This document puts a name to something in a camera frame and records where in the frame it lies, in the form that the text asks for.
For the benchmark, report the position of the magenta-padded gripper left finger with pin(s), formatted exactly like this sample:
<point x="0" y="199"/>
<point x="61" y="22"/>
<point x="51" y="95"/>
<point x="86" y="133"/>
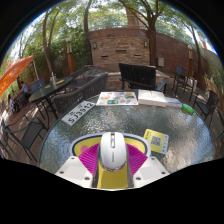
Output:
<point x="75" y="170"/>

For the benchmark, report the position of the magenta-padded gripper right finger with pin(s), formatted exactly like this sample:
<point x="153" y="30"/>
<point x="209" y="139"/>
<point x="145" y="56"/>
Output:
<point x="148" y="170"/>

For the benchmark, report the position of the white computer mouse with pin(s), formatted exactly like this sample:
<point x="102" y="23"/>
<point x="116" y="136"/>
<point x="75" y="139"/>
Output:
<point x="113" y="150"/>

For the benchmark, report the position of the yellow chick-shaped mouse pad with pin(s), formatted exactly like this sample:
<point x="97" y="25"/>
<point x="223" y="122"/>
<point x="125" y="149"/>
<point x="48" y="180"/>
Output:
<point x="111" y="180"/>

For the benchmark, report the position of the yellow card with code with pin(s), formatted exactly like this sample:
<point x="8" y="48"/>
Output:
<point x="156" y="141"/>

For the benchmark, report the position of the white licence plate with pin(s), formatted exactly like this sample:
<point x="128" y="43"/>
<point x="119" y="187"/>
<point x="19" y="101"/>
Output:
<point x="78" y="113"/>

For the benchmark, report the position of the black metal mesh chair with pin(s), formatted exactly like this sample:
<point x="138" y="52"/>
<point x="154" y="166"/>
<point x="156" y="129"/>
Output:
<point x="30" y="131"/>
<point x="211" y="100"/>

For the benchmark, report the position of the white flat box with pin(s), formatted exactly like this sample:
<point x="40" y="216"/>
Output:
<point x="151" y="97"/>

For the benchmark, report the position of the green wipes packet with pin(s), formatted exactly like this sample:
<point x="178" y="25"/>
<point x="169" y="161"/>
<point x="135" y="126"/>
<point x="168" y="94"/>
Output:
<point x="188" y="109"/>

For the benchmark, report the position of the colourful printed leaflet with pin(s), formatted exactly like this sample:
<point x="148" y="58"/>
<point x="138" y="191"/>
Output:
<point x="116" y="98"/>

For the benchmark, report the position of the dark wicker armchair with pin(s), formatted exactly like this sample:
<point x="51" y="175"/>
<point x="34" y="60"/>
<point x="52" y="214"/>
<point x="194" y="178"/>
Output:
<point x="81" y="72"/>
<point x="83" y="91"/>

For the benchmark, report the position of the round dark patio table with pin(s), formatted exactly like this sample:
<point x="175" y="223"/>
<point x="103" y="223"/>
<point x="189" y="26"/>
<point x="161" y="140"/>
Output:
<point x="50" y="88"/>

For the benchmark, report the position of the blue slatted chair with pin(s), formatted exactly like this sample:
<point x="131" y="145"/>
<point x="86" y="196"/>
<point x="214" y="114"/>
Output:
<point x="37" y="85"/>

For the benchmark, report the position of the black wooden armchair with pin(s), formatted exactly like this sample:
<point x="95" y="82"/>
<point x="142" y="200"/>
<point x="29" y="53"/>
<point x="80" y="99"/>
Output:
<point x="136" y="75"/>

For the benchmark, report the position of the person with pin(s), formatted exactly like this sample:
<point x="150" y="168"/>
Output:
<point x="24" y="88"/>

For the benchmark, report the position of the dark slatted metal chair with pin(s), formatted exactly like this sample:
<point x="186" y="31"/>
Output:
<point x="181" y="75"/>

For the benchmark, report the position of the orange parasol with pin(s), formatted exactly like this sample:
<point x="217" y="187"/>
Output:
<point x="15" y="71"/>

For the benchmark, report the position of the tree with slender trunk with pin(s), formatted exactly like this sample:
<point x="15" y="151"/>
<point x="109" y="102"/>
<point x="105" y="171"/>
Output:
<point x="198" y="53"/>
<point x="46" y="46"/>
<point x="87" y="20"/>

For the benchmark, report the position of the forked trunk tree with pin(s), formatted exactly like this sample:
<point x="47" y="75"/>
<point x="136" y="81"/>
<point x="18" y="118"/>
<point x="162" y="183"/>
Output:
<point x="152" y="43"/>

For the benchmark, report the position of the white wall box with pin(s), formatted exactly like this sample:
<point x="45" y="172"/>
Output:
<point x="160" y="62"/>

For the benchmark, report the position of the wooden lamp post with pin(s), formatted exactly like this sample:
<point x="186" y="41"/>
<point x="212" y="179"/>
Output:
<point x="190" y="61"/>
<point x="69" y="55"/>

